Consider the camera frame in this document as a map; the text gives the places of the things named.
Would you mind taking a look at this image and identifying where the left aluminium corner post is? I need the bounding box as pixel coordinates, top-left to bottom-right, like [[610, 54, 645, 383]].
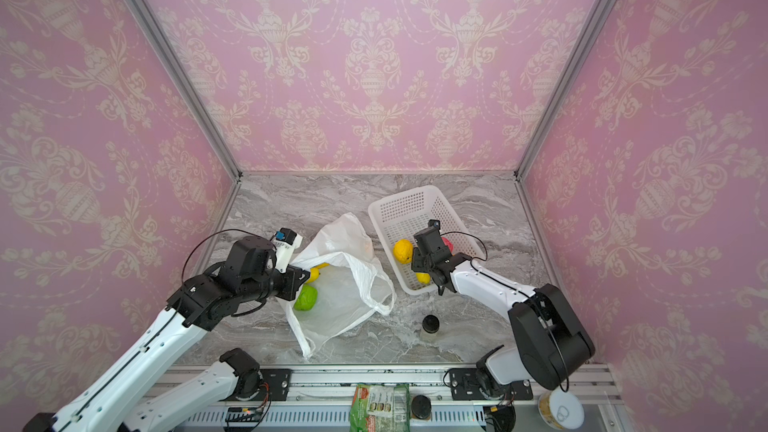
[[124, 0, 242, 182]]

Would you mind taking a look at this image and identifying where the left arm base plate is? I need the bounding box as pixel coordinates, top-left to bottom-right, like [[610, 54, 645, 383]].
[[234, 368, 292, 403]]

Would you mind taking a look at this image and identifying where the red toy apple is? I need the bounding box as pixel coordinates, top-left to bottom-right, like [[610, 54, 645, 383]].
[[442, 237, 454, 253]]

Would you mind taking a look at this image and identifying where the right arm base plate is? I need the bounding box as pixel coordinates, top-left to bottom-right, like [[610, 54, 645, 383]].
[[444, 368, 534, 402]]

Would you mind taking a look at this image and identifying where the dark jar on rail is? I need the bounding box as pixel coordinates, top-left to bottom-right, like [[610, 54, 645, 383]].
[[410, 394, 432, 421]]

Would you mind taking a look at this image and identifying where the right aluminium corner post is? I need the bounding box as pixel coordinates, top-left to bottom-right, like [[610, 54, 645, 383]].
[[515, 0, 617, 183]]

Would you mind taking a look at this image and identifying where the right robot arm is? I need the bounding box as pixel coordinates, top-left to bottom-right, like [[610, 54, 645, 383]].
[[411, 220, 595, 399]]

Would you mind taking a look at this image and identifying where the white plastic basket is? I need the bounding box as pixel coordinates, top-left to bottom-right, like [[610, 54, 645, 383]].
[[368, 185, 486, 296]]

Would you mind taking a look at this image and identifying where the aluminium corner post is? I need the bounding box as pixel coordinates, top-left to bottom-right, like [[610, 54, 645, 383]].
[[124, 0, 242, 182], [515, 0, 617, 183]]

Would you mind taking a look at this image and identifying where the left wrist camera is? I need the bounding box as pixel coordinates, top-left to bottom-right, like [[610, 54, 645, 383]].
[[272, 228, 303, 273]]

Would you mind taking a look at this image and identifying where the aluminium front rail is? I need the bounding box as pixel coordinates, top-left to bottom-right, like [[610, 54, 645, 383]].
[[122, 362, 625, 432]]

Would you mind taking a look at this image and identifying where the yellow toy lemon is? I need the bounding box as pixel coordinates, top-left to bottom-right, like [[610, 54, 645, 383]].
[[415, 273, 432, 285]]

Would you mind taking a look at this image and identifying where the white lid tin can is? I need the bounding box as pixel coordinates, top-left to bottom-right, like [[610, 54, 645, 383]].
[[537, 388, 585, 431]]

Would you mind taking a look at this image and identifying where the green snack packet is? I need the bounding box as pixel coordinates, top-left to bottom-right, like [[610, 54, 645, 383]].
[[349, 384, 411, 432]]

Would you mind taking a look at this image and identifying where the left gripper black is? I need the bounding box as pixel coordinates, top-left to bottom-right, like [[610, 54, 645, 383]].
[[242, 262, 315, 304]]

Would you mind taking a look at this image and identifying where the green toy apple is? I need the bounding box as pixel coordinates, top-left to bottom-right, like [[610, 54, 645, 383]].
[[293, 285, 319, 312]]

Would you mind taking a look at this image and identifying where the yellow toy banana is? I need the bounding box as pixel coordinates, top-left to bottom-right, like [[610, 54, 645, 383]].
[[307, 262, 329, 284]]

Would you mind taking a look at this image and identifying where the white plastic bag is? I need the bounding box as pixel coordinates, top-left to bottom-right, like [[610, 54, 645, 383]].
[[279, 213, 397, 359]]

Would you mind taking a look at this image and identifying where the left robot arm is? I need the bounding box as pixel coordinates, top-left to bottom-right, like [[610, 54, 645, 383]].
[[24, 228, 310, 431]]

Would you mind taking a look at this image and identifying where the yellow toy orange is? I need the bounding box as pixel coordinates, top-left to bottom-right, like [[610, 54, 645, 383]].
[[392, 239, 414, 265]]

